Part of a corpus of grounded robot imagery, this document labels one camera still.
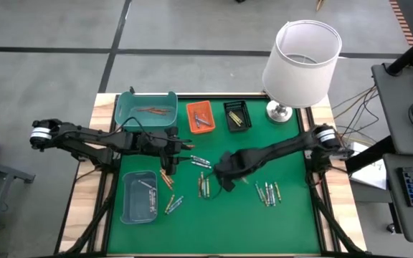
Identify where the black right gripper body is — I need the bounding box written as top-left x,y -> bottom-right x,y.
213,150 -> 250,193

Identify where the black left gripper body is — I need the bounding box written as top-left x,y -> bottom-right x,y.
134,125 -> 181,176

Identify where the large teal plastic bin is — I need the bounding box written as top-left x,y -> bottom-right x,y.
115,91 -> 179,133

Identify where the small blue-grey plastic bin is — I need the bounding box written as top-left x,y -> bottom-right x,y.
120,170 -> 159,225

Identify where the orange mesh basket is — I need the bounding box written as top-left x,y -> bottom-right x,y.
186,100 -> 217,135

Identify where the black mesh basket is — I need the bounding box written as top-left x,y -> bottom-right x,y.
223,100 -> 253,133

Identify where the green table mat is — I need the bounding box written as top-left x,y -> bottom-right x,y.
106,97 -> 322,255

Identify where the white-shade silver table lamp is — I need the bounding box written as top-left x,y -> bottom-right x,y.
262,19 -> 343,123

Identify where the black desk leg beam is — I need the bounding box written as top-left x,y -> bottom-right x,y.
345,135 -> 386,173

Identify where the white paper sheet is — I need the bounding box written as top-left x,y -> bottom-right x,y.
348,157 -> 388,191

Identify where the grey side desk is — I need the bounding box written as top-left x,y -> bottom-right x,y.
371,62 -> 413,157

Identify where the black pole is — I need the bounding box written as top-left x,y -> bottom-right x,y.
386,27 -> 413,77

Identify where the orange black striped strip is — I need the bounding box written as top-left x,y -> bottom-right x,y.
389,0 -> 413,47

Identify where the black table frame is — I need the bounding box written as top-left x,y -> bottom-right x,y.
54,91 -> 369,258

